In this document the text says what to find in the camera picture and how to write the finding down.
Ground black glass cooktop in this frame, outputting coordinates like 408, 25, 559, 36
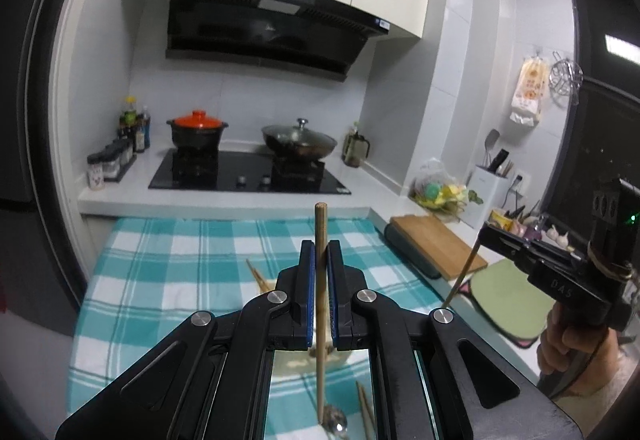
148, 149, 352, 195

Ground dark sauce bottle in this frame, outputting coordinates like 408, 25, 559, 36
136, 107, 152, 153

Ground black pot with orange lid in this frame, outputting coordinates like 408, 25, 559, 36
166, 110, 229, 153

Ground hanging wire rack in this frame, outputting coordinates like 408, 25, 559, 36
549, 52, 584, 106

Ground yellow box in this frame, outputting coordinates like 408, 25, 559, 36
489, 210, 516, 231

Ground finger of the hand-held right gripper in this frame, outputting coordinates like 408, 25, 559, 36
482, 222, 589, 261
478, 231, 587, 273

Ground dark window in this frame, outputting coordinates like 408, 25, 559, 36
542, 0, 640, 271

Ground cream utensil container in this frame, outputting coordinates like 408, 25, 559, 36
271, 345, 372, 378

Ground brown glass jug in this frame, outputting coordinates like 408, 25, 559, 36
342, 127, 371, 168

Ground hanging printed bag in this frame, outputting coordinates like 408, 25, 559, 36
510, 56, 550, 127

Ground person's right forearm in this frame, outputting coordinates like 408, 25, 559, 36
582, 347, 638, 426

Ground person's right hand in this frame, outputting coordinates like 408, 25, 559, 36
537, 305, 626, 393

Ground grey refrigerator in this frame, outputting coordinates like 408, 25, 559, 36
0, 0, 108, 341

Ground green mat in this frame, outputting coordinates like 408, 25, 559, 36
457, 265, 556, 348

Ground yellow capped sauce bottle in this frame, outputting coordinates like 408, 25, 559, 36
119, 96, 138, 141

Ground wooden chopstick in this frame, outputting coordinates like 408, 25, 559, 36
246, 259, 268, 293
315, 203, 329, 423
356, 381, 377, 440
252, 267, 275, 295
442, 240, 482, 308

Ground grey spatula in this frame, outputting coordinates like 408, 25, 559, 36
482, 129, 501, 168

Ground garlic bulbs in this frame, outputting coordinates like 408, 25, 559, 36
545, 225, 571, 248

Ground teal white checkered tablecloth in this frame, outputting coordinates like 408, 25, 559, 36
67, 217, 441, 440

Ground wooden cutting board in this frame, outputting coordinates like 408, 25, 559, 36
390, 215, 488, 278

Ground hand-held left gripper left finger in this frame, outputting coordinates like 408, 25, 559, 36
55, 240, 317, 440

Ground plastic bag with sponges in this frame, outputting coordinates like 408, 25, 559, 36
410, 159, 483, 221

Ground black range hood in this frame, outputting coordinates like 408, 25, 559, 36
165, 0, 392, 83

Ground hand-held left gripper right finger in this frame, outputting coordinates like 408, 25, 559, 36
326, 240, 581, 440

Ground metal spoon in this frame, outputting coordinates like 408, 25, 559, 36
324, 404, 349, 436

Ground wok with glass lid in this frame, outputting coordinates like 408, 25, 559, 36
261, 118, 338, 161

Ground row of spice jars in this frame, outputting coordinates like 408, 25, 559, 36
87, 140, 137, 191

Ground white knife holder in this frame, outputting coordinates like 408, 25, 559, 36
470, 165, 523, 231

